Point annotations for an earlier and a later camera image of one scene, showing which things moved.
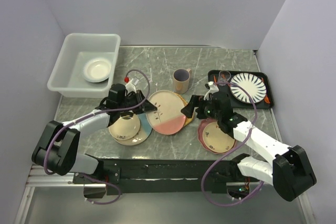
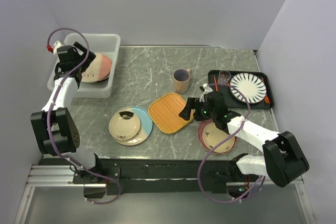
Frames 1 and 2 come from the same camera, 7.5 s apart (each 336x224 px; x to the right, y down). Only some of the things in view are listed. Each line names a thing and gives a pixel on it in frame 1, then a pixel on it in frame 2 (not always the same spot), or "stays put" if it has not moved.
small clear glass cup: x=224 y=76 stays put
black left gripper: x=147 y=106 to x=87 y=56
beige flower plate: x=216 y=139 stays put
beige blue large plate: x=144 y=132 stays put
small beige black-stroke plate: x=125 y=127 stays put
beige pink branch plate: x=168 y=119 to x=98 y=69
